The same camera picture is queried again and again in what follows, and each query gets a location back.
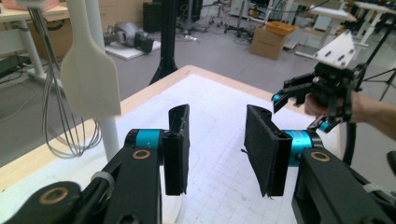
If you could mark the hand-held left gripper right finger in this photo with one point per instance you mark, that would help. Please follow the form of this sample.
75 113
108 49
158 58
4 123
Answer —
264 149

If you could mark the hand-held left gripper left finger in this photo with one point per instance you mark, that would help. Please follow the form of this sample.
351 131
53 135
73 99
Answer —
176 155

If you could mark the white utensil rack stand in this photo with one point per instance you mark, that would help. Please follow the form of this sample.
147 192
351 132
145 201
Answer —
109 137

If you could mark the black tripod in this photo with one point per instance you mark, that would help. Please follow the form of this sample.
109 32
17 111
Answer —
378 49

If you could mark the cardboard box with orange tray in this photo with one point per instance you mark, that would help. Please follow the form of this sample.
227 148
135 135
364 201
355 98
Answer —
267 43

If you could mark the white desk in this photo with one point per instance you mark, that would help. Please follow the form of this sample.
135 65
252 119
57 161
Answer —
333 12

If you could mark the white grid mat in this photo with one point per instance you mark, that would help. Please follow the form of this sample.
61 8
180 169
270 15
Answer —
218 93

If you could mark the white floor board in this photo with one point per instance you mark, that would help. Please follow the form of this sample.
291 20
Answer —
130 54

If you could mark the grey metallic machine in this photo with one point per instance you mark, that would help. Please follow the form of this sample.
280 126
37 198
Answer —
127 34

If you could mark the brown cardboard box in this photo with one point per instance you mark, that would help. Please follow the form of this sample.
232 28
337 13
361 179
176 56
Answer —
59 37

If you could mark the white desk leg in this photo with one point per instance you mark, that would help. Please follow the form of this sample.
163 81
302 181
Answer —
29 49

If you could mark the black metal frame post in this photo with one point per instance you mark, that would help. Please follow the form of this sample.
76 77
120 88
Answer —
168 37

